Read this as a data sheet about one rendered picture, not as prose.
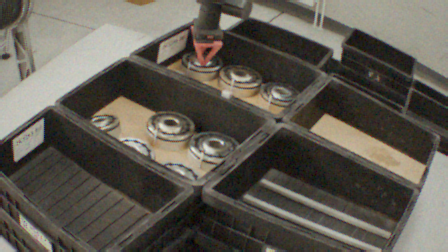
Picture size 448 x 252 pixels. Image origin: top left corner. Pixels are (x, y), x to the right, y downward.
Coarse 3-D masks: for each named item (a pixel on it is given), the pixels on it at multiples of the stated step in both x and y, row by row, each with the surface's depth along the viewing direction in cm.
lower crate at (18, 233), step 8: (0, 216) 115; (0, 224) 118; (8, 224) 114; (16, 224) 112; (0, 232) 121; (8, 232) 117; (16, 232) 113; (24, 232) 111; (8, 240) 119; (16, 240) 117; (24, 240) 114; (32, 240) 109; (184, 240) 124; (16, 248) 118; (24, 248) 115; (32, 248) 114; (40, 248) 109; (176, 248) 122
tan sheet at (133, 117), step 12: (108, 108) 155; (120, 108) 155; (132, 108) 156; (144, 108) 157; (120, 120) 151; (132, 120) 152; (144, 120) 153; (132, 132) 148; (144, 132) 149; (156, 156) 142; (168, 156) 143; (180, 156) 144
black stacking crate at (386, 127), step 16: (320, 96) 159; (336, 96) 165; (352, 96) 163; (304, 112) 152; (320, 112) 165; (336, 112) 167; (352, 112) 164; (368, 112) 162; (384, 112) 159; (368, 128) 163; (384, 128) 160; (400, 128) 157; (416, 128) 154; (384, 144) 162; (400, 144) 159; (416, 144) 156; (432, 144) 152; (416, 160) 157
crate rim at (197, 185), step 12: (120, 60) 154; (132, 60) 155; (156, 72) 152; (168, 72) 152; (84, 84) 142; (192, 84) 149; (216, 96) 146; (60, 108) 133; (240, 108) 144; (252, 108) 144; (84, 120) 130; (264, 120) 143; (264, 132) 138; (120, 144) 126; (144, 156) 124; (228, 156) 129; (168, 168) 123; (216, 168) 126; (192, 180) 121; (204, 180) 122
